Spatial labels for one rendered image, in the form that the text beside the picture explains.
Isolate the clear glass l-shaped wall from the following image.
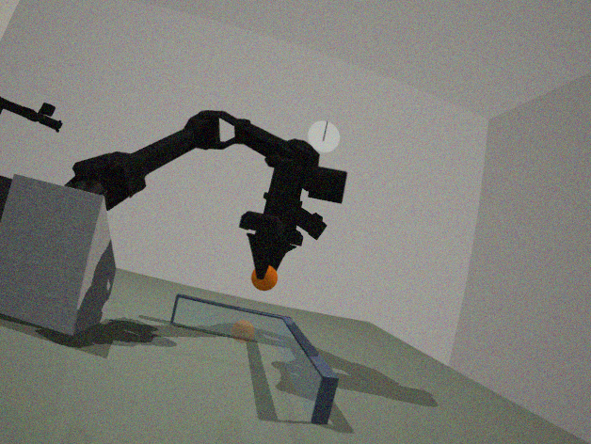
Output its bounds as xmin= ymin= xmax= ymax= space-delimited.
xmin=171 ymin=297 xmax=321 ymax=420

